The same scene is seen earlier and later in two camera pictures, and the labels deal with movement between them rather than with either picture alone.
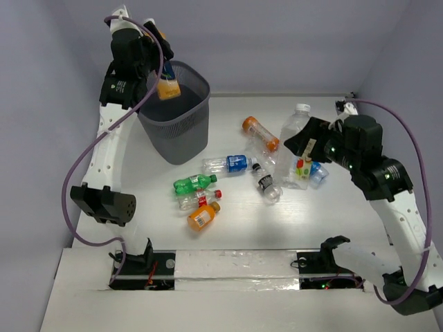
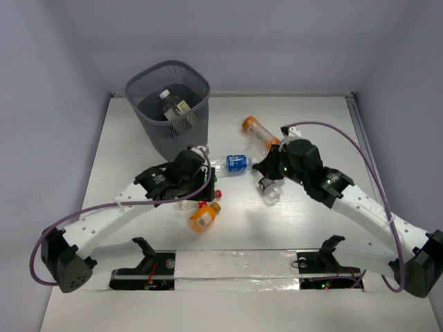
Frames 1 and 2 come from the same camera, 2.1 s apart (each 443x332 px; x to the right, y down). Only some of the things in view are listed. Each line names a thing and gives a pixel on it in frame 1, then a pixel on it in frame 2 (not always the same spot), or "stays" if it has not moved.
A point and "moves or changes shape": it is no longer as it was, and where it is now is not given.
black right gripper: (315, 128) -> (268, 165)
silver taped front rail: (237, 270) stays
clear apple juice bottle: (293, 167) moves or changes shape
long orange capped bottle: (252, 126) stays
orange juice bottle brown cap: (202, 216) stays
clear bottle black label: (265, 182) stays
